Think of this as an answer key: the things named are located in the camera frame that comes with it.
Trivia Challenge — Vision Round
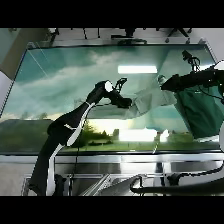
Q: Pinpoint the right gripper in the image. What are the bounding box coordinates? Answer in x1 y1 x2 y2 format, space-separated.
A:
160 75 183 93

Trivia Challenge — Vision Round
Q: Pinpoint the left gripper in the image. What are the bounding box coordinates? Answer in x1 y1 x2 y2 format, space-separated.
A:
111 90 133 109

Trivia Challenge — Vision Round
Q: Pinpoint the dark green T-shirt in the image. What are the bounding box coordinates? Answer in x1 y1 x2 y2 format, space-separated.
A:
173 84 224 140

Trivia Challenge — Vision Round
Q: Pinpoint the silver frame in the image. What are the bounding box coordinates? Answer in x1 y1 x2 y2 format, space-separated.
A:
0 151 224 197

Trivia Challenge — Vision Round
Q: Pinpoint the black cable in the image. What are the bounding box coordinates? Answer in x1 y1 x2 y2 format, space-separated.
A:
128 175 224 197

